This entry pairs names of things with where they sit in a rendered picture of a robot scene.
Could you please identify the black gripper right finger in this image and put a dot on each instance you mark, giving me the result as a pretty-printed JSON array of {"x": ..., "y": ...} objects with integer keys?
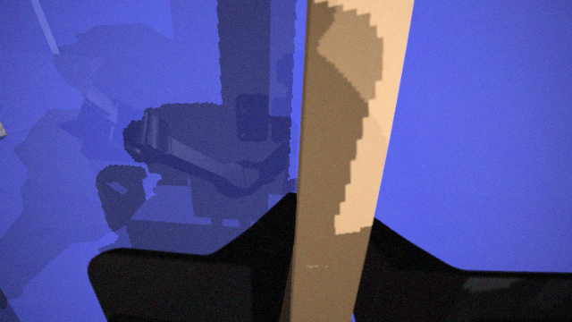
[{"x": 401, "y": 282}]

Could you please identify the long wooden rail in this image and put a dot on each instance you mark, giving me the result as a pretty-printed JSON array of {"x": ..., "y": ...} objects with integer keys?
[{"x": 354, "y": 52}]

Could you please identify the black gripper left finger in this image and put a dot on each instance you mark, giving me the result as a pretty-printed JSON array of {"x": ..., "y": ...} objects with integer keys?
[{"x": 244, "y": 281}]

